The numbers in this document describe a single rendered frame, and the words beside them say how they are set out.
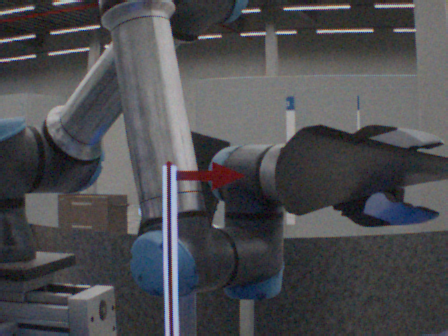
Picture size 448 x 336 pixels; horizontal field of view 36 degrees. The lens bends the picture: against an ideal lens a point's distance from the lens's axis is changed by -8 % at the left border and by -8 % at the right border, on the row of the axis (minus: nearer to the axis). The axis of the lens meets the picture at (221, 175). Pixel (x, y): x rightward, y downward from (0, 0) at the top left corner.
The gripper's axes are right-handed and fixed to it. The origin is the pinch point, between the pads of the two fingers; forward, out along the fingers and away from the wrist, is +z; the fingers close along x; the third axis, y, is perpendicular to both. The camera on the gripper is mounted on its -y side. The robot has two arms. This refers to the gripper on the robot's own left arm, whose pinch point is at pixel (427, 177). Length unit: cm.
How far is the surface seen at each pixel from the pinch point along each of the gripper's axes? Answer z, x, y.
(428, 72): -255, -101, 337
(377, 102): -402, -106, 449
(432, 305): -115, 35, 166
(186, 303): -52, 20, 9
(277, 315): -145, 40, 113
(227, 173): -6.3, 1.8, -20.1
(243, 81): -516, -120, 379
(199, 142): -54, -6, 11
